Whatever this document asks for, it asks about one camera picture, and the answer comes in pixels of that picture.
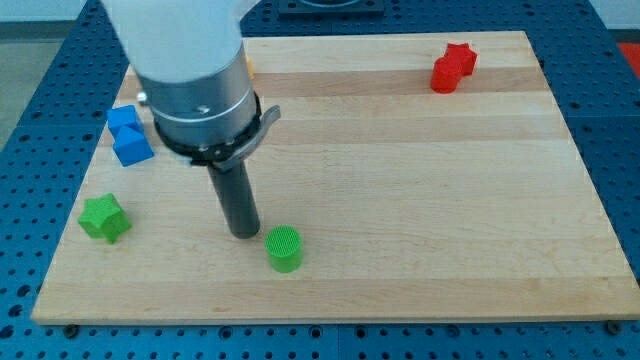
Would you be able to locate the black tool clamp ring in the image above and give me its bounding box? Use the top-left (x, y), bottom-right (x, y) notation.
top-left (152, 92), bottom-right (281, 171)

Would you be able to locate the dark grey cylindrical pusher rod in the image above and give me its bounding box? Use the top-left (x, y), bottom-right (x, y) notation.
top-left (207, 162), bottom-right (260, 239)

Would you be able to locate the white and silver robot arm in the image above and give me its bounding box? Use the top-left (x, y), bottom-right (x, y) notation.
top-left (102, 0), bottom-right (281, 239)

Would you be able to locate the green star block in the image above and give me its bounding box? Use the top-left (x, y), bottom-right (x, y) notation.
top-left (78, 193), bottom-right (132, 244)

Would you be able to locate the red star block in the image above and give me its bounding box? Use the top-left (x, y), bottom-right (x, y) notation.
top-left (445, 43), bottom-right (477, 76)

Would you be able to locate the green cylinder block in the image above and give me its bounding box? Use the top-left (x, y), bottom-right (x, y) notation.
top-left (264, 225), bottom-right (303, 273)

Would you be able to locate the blue triangular block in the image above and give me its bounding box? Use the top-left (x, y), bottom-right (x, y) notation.
top-left (113, 127), bottom-right (154, 167)

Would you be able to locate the yellow block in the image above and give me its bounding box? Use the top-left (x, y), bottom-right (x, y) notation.
top-left (245, 56), bottom-right (255, 80)

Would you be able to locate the blue cube block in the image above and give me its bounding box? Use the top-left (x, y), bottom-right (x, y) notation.
top-left (107, 105), bottom-right (144, 137)

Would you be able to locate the wooden board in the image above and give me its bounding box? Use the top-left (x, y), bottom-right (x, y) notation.
top-left (32, 31), bottom-right (639, 326)

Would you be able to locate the red cylinder block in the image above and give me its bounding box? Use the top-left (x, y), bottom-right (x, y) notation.
top-left (430, 56), bottom-right (463, 94)

